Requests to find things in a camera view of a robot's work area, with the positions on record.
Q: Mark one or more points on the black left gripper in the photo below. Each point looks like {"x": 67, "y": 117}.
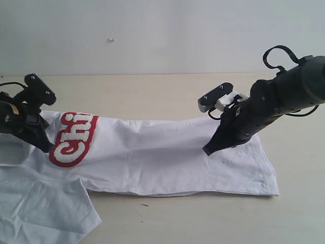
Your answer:
{"x": 24, "y": 122}

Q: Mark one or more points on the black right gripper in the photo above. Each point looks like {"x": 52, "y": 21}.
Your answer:
{"x": 238, "y": 125}

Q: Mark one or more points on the white t-shirt red lettering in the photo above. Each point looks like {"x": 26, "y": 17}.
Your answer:
{"x": 44, "y": 197}

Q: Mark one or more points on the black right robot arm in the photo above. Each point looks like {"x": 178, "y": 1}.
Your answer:
{"x": 290, "y": 91}

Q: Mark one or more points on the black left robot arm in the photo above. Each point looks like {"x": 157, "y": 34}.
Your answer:
{"x": 3, "y": 94}

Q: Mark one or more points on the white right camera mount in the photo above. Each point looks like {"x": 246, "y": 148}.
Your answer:
{"x": 228, "y": 99}

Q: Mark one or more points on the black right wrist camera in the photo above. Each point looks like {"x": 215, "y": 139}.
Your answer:
{"x": 212, "y": 99}

